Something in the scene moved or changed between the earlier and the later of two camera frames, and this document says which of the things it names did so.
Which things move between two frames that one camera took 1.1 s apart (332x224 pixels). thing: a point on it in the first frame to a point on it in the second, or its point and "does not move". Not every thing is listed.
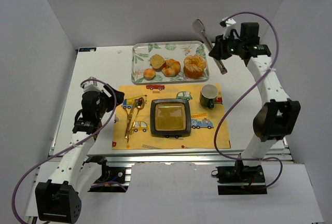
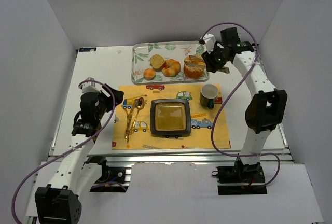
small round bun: [149, 74] does not move
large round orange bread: [194, 66] does not move
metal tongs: [199, 28] to [225, 70]
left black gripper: [109, 98] does not move
